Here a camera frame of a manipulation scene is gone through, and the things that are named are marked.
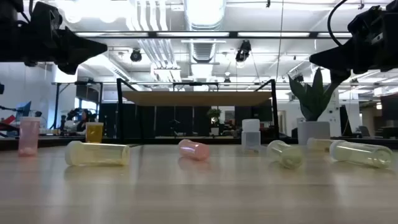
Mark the wooden shelf black metal frame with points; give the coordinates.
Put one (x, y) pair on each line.
(196, 98)

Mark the black background table frame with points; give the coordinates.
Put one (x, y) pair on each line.
(57, 105)

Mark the clear vial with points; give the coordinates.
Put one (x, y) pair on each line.
(360, 154)

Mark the clear pill bottle white cap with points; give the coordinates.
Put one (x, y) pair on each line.
(250, 137)

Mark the silver ceiling air duct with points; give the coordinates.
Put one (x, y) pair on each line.
(203, 51)

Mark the snake plant in white pot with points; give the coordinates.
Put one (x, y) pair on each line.
(313, 132)

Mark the black room divider panels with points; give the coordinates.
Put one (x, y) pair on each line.
(164, 121)

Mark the black ceiling spotlight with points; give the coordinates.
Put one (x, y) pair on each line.
(243, 51)
(136, 55)

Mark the yellow translucent pill bottle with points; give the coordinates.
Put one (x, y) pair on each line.
(99, 154)
(318, 144)
(284, 154)

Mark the person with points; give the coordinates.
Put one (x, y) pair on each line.
(83, 123)

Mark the pink translucent pill bottle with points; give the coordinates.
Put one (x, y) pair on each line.
(28, 137)
(194, 150)

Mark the dark computer monitor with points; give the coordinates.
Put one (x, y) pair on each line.
(390, 107)

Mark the grey office chair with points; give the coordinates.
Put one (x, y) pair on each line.
(364, 131)

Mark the amber pill bottle white cap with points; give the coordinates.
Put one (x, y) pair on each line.
(94, 133)

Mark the blue lit computer monitor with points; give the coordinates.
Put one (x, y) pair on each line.
(24, 109)

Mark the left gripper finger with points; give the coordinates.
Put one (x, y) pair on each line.
(85, 46)
(68, 68)

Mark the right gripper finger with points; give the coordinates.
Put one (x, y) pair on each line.
(339, 77)
(335, 59)

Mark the small background potted plant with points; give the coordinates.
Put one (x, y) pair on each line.
(214, 112)

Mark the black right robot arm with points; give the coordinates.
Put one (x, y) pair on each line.
(393, 37)

